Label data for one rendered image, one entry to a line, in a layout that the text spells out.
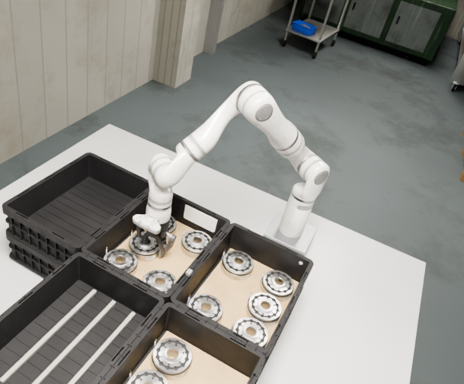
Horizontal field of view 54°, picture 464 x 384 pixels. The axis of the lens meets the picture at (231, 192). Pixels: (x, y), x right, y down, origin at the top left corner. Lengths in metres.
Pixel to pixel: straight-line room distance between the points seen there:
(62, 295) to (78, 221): 0.31
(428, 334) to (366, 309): 1.14
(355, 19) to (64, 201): 5.85
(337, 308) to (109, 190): 0.93
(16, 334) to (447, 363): 2.16
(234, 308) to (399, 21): 5.92
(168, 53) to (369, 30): 3.50
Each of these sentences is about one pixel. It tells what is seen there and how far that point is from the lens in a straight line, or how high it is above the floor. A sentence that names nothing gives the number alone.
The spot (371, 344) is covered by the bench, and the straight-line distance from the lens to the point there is 1.68.
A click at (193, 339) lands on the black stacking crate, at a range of 1.30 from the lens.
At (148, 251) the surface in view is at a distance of 1.48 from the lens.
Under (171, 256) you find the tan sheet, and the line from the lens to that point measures 1.51.
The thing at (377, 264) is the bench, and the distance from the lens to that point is 1.97.
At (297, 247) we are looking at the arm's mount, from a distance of 1.71.
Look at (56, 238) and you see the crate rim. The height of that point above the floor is 0.93.
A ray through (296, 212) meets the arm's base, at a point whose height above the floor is 0.92.
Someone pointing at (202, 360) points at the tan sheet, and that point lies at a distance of 1.30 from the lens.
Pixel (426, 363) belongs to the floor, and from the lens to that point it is 2.74.
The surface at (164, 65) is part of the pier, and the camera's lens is 4.40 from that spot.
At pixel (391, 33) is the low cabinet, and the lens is 6.99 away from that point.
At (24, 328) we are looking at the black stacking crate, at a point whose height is 0.83.
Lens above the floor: 1.92
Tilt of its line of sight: 37 degrees down
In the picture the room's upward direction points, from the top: 14 degrees clockwise
